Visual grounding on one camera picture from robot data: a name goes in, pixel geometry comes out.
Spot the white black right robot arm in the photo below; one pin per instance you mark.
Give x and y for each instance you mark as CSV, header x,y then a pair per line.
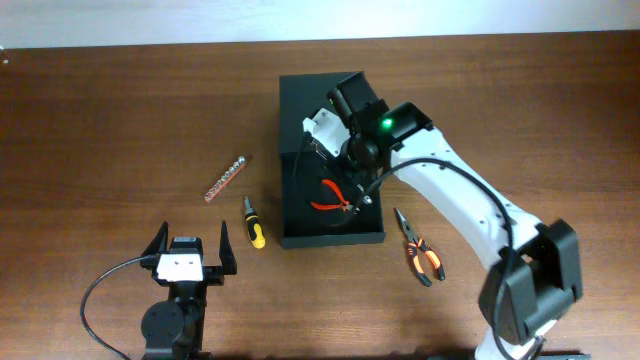
x,y
533,270

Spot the silver combination wrench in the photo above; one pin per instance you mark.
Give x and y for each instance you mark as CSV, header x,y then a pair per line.
x,y
362,201

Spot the small red side cutters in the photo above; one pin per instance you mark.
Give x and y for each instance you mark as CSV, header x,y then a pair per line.
x,y
332,198

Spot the orange black needle-nose pliers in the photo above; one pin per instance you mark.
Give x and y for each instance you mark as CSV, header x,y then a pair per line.
x,y
415,245

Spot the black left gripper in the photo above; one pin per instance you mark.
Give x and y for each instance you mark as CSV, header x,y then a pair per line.
x,y
214,275

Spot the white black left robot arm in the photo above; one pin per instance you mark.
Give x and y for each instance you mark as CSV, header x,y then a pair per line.
x,y
174,328

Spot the black open storage box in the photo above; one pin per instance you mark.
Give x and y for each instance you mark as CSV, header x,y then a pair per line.
x,y
302,170

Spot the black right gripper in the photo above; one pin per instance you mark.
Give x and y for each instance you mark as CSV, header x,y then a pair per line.
x,y
352,176

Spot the orange socket rail with sockets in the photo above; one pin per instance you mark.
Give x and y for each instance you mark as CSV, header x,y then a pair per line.
x,y
237,166

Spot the yellow black stubby screwdriver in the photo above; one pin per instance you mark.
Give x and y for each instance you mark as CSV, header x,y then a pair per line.
x,y
254,228

